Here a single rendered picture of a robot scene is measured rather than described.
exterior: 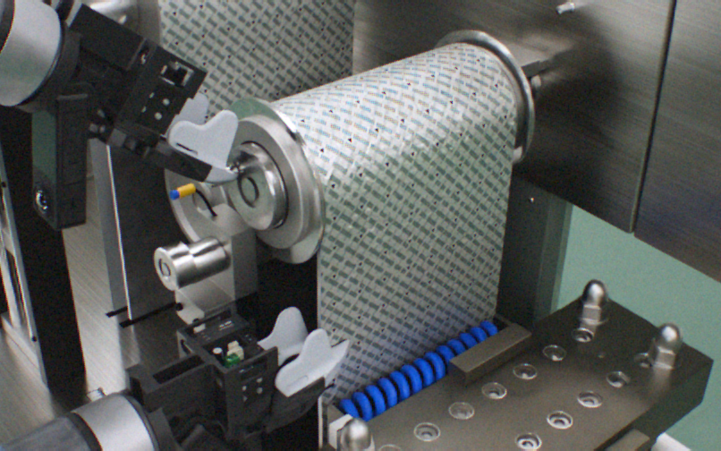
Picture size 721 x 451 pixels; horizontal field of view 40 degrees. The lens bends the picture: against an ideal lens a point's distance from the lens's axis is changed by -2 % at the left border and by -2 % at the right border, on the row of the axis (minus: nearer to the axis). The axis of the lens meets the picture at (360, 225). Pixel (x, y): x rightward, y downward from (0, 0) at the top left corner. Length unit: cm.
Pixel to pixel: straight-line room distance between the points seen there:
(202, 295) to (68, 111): 26
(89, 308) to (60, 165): 59
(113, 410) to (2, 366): 48
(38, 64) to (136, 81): 8
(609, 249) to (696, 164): 219
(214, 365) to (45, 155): 21
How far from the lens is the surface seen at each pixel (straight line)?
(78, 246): 144
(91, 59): 73
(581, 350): 105
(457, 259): 98
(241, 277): 90
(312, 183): 80
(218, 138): 80
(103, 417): 79
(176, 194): 88
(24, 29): 68
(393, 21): 119
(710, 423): 259
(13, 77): 68
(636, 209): 102
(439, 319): 100
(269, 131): 82
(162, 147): 75
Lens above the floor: 168
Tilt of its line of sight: 32 degrees down
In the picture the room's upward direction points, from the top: 1 degrees clockwise
